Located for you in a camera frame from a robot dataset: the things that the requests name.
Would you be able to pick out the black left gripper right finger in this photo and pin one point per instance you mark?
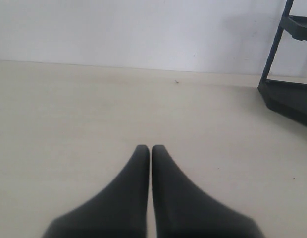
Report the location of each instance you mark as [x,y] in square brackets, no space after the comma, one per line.
[183,210]

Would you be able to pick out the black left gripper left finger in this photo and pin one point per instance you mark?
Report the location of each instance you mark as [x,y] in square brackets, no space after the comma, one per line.
[118,211]

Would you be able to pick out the black two-tier corner rack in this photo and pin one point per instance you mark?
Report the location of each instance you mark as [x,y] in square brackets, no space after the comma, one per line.
[288,94]

